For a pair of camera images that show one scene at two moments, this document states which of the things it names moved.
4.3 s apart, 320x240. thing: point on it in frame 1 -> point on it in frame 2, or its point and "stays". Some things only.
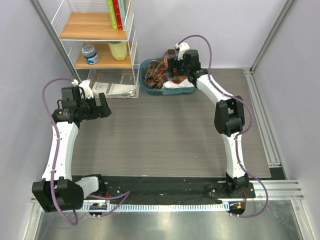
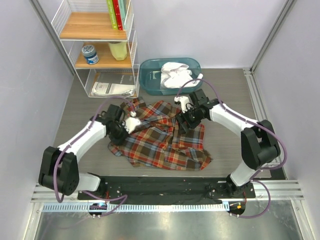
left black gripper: x=101 y=111 -> x=119 y=141
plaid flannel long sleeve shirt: x=157 y=72 -> x=160 y=142
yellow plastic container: x=119 y=49 stays
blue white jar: x=90 y=54 stays
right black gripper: x=173 y=62 -> x=181 y=118
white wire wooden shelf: x=102 y=44 stays
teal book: x=122 y=6 stays
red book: x=119 y=23 stays
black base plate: x=173 y=187 stays
